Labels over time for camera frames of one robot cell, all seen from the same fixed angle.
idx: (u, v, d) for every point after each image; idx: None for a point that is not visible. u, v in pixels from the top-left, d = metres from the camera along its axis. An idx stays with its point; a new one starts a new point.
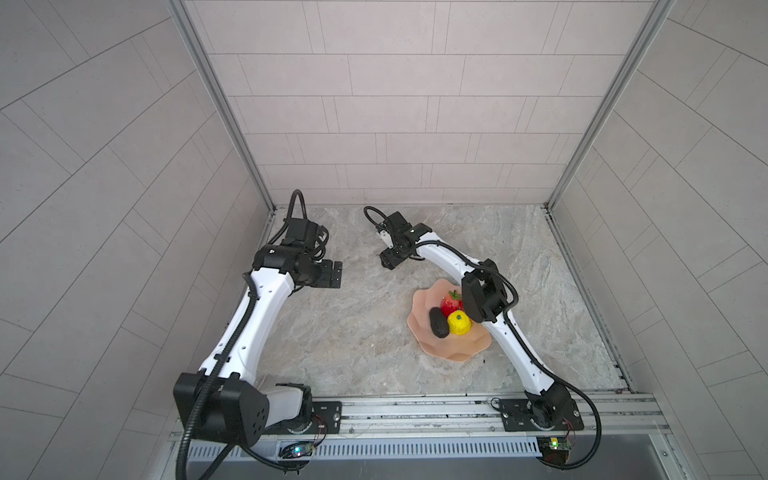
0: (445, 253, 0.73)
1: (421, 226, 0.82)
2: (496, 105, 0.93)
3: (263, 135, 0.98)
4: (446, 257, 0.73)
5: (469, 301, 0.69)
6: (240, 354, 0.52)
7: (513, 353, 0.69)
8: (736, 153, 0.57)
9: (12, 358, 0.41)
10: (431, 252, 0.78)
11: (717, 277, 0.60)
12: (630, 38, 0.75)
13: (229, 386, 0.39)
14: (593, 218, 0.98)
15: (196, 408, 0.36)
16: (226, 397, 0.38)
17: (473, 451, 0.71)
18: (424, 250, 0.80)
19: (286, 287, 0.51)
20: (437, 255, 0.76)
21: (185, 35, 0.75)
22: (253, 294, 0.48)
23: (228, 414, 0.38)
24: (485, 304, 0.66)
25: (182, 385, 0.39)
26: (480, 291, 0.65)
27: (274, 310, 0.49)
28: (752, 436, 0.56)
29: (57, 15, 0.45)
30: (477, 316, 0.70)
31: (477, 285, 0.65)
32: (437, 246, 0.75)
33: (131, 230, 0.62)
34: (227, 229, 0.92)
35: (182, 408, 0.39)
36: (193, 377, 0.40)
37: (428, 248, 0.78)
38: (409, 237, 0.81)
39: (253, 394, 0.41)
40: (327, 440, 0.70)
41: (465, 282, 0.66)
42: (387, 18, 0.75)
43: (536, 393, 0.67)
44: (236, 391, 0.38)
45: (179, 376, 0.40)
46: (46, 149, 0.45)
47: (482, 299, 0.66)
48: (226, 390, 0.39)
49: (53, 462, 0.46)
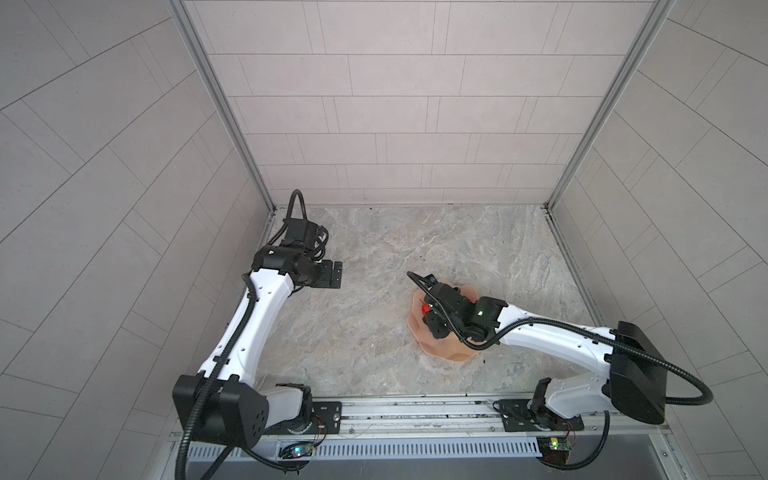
0: (554, 335, 0.49)
1: (489, 302, 0.59)
2: (496, 105, 0.93)
3: (263, 136, 0.99)
4: (559, 341, 0.49)
5: (615, 395, 0.46)
6: (239, 356, 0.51)
7: (583, 398, 0.56)
8: (737, 153, 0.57)
9: (13, 358, 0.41)
10: (528, 334, 0.52)
11: (717, 277, 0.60)
12: (630, 38, 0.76)
13: (229, 388, 0.39)
14: (593, 218, 0.98)
15: (196, 411, 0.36)
16: (226, 400, 0.38)
17: (473, 450, 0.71)
18: (515, 335, 0.54)
19: (285, 288, 0.51)
20: (538, 339, 0.52)
21: (185, 34, 0.75)
22: (253, 296, 0.48)
23: (228, 415, 0.38)
24: (656, 397, 0.41)
25: (182, 387, 0.39)
26: (648, 386, 0.41)
27: (274, 311, 0.49)
28: (753, 437, 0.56)
29: (57, 15, 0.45)
30: (629, 414, 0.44)
31: (637, 373, 0.41)
32: (533, 325, 0.52)
33: (131, 230, 0.62)
34: (227, 229, 0.92)
35: (181, 409, 0.39)
36: (192, 379, 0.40)
37: (519, 330, 0.53)
38: (480, 324, 0.57)
39: (253, 396, 0.41)
40: (327, 440, 0.70)
41: (618, 374, 0.42)
42: (387, 17, 0.75)
43: (560, 415, 0.64)
44: (236, 394, 0.38)
45: (179, 378, 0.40)
46: (47, 149, 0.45)
47: (650, 392, 0.41)
48: (226, 392, 0.38)
49: (53, 462, 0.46)
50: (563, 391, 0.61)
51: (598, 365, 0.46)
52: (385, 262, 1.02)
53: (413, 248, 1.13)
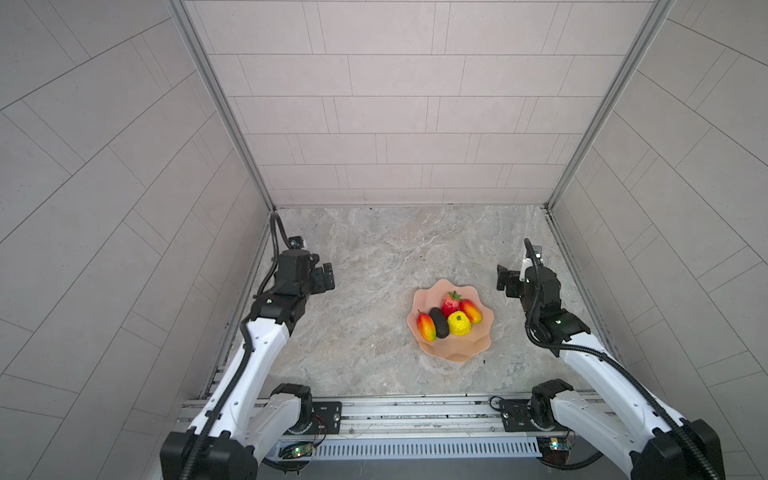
0: (616, 381, 0.48)
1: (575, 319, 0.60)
2: (496, 105, 0.93)
3: (263, 136, 0.99)
4: (618, 390, 0.47)
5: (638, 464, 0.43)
6: (232, 411, 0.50)
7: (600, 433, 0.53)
8: (737, 153, 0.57)
9: (13, 358, 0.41)
10: (589, 365, 0.53)
11: (717, 277, 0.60)
12: (629, 39, 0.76)
13: (220, 446, 0.38)
14: (593, 218, 0.98)
15: (188, 468, 0.41)
16: (215, 459, 0.37)
17: (473, 451, 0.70)
18: (577, 358, 0.55)
19: (281, 336, 0.52)
20: (597, 375, 0.51)
21: (185, 35, 0.75)
22: (248, 348, 0.49)
23: (218, 477, 0.38)
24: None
25: (170, 446, 0.38)
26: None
27: (270, 358, 0.49)
28: (753, 439, 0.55)
29: (58, 15, 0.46)
30: None
31: (682, 470, 0.39)
32: (600, 361, 0.51)
33: (131, 230, 0.62)
34: (228, 229, 0.92)
35: (167, 472, 0.38)
36: (182, 436, 0.39)
37: (583, 357, 0.54)
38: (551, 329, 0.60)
39: (242, 454, 0.40)
40: (327, 440, 0.70)
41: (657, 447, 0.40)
42: (387, 17, 0.75)
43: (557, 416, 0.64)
44: (225, 454, 0.37)
45: (168, 436, 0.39)
46: (47, 149, 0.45)
47: None
48: (216, 451, 0.38)
49: (53, 462, 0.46)
50: (586, 417, 0.57)
51: (643, 431, 0.43)
52: (385, 262, 1.02)
53: (413, 248, 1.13)
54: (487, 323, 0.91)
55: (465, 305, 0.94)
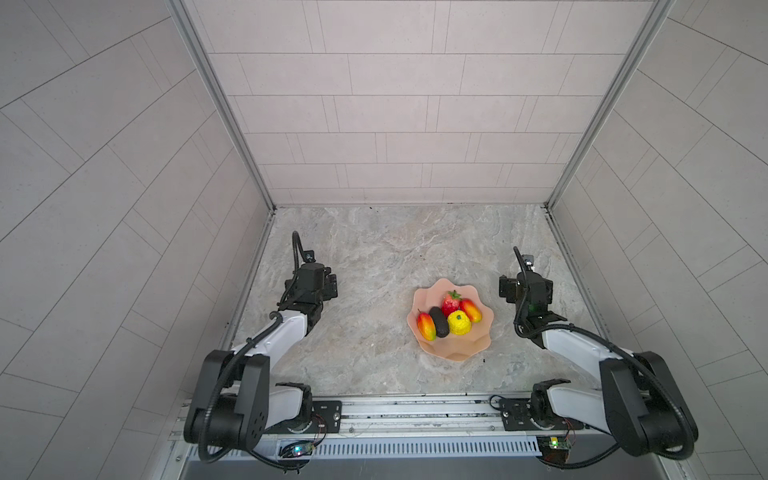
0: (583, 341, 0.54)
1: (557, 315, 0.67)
2: (496, 105, 0.93)
3: (263, 135, 0.98)
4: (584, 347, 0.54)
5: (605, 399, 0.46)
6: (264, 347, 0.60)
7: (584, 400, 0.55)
8: (737, 153, 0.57)
9: (13, 358, 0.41)
10: (563, 337, 0.60)
11: (717, 277, 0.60)
12: (629, 38, 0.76)
13: (253, 361, 0.44)
14: (593, 217, 0.98)
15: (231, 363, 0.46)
16: (250, 371, 0.43)
17: (473, 450, 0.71)
18: (553, 335, 0.62)
19: (300, 329, 0.61)
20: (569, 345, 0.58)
21: (185, 34, 0.75)
22: (281, 318, 0.59)
23: (245, 388, 0.43)
24: (638, 413, 0.42)
25: (213, 359, 0.44)
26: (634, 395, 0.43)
27: (289, 341, 0.56)
28: (753, 438, 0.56)
29: (57, 15, 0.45)
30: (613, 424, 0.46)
31: (630, 383, 0.43)
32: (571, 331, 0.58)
33: (131, 230, 0.62)
34: (227, 229, 0.92)
35: (202, 386, 0.43)
36: (222, 355, 0.45)
37: (557, 332, 0.61)
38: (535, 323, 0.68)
39: (266, 383, 0.44)
40: (327, 439, 0.70)
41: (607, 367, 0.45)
42: (387, 17, 0.75)
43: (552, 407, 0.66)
44: (259, 365, 0.44)
45: (211, 351, 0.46)
46: (47, 149, 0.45)
47: (633, 404, 0.42)
48: (249, 364, 0.44)
49: (54, 462, 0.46)
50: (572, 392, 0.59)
51: None
52: (385, 262, 1.02)
53: (413, 248, 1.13)
54: (487, 323, 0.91)
55: (465, 304, 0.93)
